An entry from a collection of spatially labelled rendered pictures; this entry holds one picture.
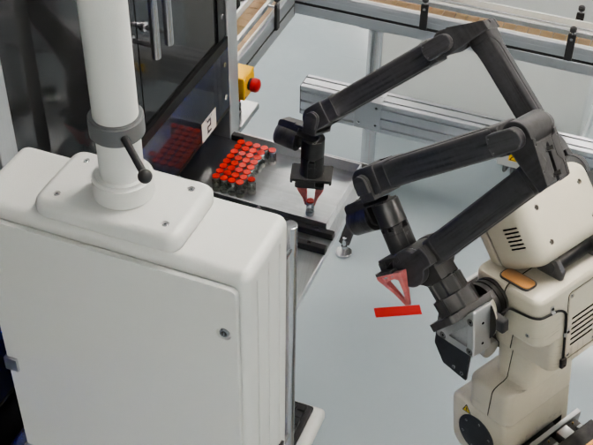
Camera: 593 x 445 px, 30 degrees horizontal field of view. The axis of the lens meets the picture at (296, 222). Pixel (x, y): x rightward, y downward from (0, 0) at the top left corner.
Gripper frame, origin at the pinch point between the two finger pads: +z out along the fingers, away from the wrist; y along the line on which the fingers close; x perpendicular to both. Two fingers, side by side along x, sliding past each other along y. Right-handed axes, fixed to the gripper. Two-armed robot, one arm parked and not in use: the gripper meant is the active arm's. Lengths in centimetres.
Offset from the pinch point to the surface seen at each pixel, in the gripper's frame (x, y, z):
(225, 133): -29.6, 26.1, 2.6
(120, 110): 85, 23, -81
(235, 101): -31.9, 23.6, -6.5
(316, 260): 16.7, -3.2, 5.0
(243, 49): -67, 26, -2
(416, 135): -96, -29, 44
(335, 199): -6.9, -6.1, 4.1
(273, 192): -7.6, 10.2, 4.3
